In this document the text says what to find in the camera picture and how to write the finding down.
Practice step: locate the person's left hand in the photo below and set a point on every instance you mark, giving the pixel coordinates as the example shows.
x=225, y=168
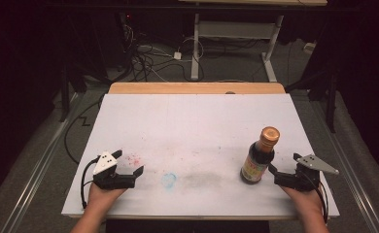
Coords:
x=103, y=199

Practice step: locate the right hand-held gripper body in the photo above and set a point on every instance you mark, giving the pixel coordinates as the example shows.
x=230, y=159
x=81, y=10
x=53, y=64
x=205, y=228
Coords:
x=302, y=178

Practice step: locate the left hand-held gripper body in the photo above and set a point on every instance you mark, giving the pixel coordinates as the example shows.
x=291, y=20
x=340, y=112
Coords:
x=113, y=181

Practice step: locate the small white box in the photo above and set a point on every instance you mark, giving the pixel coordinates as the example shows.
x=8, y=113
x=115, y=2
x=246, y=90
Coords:
x=309, y=47

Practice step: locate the white board table cover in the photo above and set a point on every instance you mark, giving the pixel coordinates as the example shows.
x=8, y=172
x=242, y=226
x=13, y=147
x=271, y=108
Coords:
x=194, y=129

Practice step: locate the black metal stand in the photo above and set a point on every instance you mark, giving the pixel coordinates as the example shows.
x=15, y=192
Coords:
x=331, y=100
x=64, y=93

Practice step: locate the dark sauce bottle gold cap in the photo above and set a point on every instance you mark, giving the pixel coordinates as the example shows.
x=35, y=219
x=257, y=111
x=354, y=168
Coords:
x=258, y=158

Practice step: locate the white metal desk frame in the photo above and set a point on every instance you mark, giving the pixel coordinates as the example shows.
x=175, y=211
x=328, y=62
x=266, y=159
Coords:
x=234, y=30

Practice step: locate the aluminium floor rail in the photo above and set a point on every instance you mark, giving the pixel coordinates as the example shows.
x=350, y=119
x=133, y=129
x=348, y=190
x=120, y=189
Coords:
x=37, y=168
x=356, y=181

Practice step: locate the person's right hand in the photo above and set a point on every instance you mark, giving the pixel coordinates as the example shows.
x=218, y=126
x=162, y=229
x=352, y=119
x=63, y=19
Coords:
x=302, y=200

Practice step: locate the white power adapter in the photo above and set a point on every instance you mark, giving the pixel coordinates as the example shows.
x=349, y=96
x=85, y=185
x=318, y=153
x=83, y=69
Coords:
x=177, y=55

